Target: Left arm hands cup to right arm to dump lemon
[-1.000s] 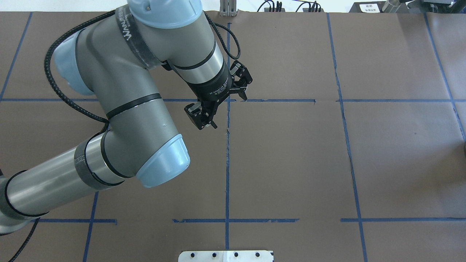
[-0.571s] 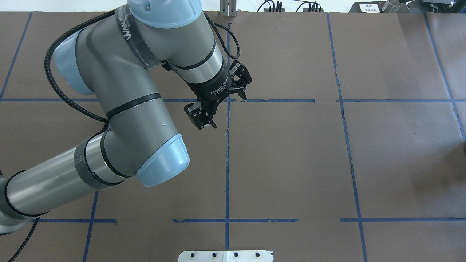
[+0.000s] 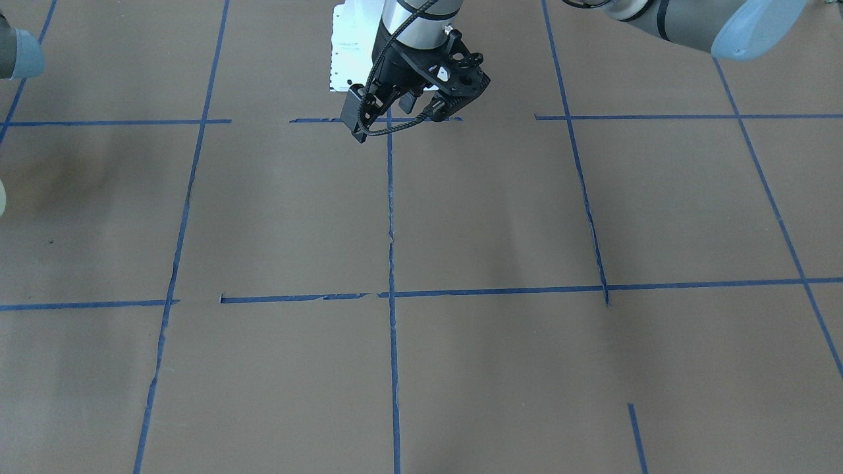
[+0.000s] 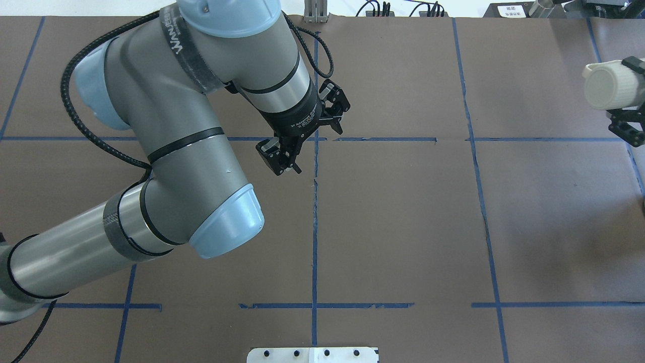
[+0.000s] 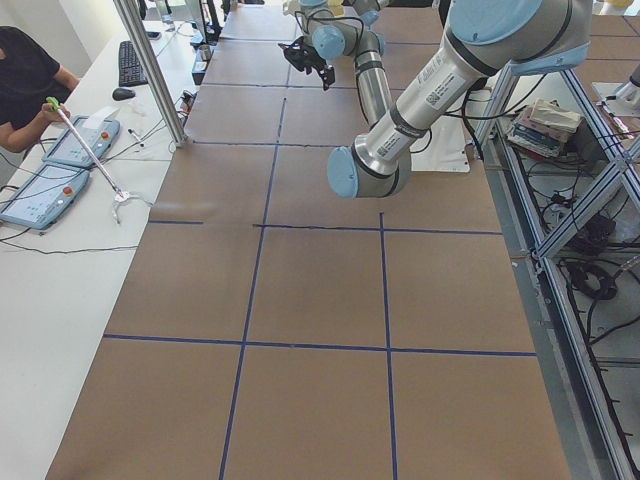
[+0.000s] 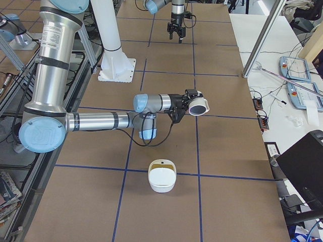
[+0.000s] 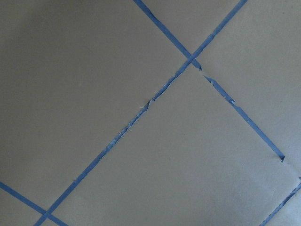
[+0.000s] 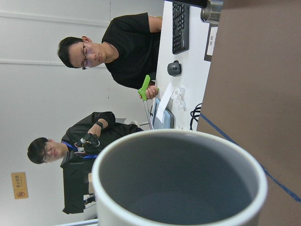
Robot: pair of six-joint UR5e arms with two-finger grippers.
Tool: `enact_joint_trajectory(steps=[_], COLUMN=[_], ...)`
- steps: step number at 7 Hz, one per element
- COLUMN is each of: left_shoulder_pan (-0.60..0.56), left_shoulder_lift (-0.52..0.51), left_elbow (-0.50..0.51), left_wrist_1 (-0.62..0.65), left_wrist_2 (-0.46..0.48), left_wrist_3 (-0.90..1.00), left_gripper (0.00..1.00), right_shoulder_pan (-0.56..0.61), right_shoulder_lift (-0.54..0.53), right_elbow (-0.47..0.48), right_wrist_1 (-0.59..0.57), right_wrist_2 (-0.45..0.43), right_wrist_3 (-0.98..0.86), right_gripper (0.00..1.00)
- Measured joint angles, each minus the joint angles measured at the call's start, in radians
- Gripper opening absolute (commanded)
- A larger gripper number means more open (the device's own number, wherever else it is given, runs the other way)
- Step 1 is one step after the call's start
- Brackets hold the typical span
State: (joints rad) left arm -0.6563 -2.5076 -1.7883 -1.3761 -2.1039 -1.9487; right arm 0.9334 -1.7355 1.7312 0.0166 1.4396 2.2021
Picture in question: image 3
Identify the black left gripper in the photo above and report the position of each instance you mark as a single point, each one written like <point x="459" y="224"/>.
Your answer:
<point x="396" y="71"/>

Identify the white mounting plate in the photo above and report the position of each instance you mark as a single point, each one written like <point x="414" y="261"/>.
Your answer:
<point x="354" y="28"/>

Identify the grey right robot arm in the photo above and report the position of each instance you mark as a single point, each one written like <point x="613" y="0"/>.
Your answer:
<point x="21" y="53"/>

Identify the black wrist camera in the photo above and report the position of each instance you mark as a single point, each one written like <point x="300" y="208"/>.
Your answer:
<point x="355" y="112"/>

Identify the white ribbed plastic cup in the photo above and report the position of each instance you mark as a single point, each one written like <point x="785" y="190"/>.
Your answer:
<point x="3" y="199"/>

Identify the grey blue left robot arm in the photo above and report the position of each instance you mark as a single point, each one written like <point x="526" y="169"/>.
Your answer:
<point x="739" y="31"/>

